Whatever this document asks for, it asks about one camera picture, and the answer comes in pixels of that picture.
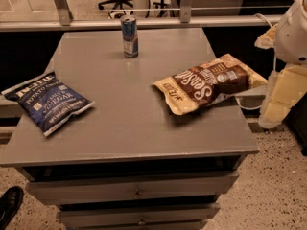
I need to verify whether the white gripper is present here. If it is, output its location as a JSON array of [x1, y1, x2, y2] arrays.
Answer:
[[254, 25, 307, 129]]

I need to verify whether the blue silver redbull can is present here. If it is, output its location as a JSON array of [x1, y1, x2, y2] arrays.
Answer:
[[121, 15, 138, 58]]

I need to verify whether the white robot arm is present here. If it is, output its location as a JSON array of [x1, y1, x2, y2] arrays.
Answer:
[[254, 0, 307, 128]]

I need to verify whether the brown cream snack bag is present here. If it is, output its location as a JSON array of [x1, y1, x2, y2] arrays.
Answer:
[[153, 54, 268, 115]]

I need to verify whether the upper grey drawer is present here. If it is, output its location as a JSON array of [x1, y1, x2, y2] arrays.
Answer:
[[26, 171, 239, 205]]

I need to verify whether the grey drawer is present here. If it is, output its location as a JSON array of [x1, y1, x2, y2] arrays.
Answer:
[[26, 171, 239, 205], [57, 203, 220, 228]]

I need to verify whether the grey drawer cabinet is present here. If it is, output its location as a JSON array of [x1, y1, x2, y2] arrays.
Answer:
[[0, 29, 258, 230]]

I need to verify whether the blue potato chips bag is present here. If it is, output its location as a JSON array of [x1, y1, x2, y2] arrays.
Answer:
[[1, 71, 94, 137]]

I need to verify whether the lower grey drawer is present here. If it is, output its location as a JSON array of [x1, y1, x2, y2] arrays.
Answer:
[[57, 203, 220, 228]]

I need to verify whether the black shoe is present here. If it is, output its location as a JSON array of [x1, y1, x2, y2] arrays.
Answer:
[[0, 186, 24, 230]]

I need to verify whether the white cable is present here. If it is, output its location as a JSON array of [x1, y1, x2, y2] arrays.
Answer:
[[235, 12, 280, 111]]

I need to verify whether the metal window rail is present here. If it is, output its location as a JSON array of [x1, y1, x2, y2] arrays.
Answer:
[[0, 14, 282, 33]]

